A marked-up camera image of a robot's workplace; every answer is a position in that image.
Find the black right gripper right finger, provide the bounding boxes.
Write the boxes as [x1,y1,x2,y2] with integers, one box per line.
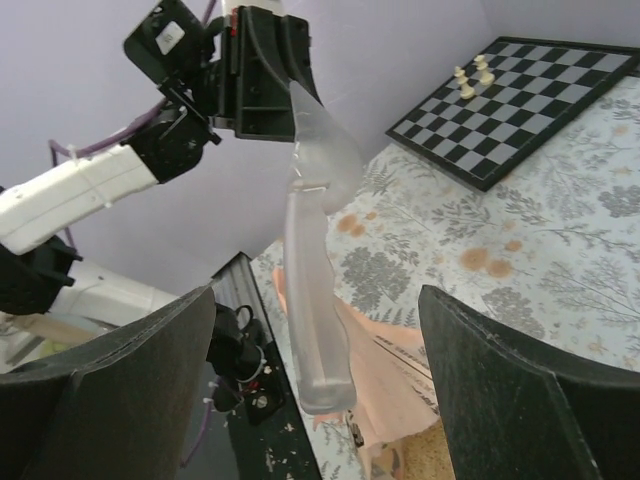
[419,285,639,479]

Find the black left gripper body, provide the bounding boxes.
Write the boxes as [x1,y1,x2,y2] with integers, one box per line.
[123,0,246,126]

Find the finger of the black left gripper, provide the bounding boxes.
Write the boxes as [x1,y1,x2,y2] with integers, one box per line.
[234,6,318,141]

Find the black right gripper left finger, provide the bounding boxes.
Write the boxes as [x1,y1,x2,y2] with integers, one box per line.
[1,286,216,479]

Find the pink litter bag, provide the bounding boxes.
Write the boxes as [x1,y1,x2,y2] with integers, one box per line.
[272,264,454,480]

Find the clear plastic scoop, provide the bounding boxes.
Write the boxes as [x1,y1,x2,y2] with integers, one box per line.
[283,82,364,415]

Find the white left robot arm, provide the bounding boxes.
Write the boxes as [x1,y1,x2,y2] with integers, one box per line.
[1,1,316,325]

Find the floral table mat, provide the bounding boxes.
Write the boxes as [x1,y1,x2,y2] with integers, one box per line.
[249,69,640,480]

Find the cream chess piece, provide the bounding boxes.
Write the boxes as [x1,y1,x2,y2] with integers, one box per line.
[454,66,475,100]
[474,54,495,86]

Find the black white chessboard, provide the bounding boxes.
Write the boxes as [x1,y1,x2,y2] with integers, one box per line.
[387,36,639,192]

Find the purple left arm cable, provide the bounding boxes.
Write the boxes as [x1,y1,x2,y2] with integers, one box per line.
[47,97,166,251]

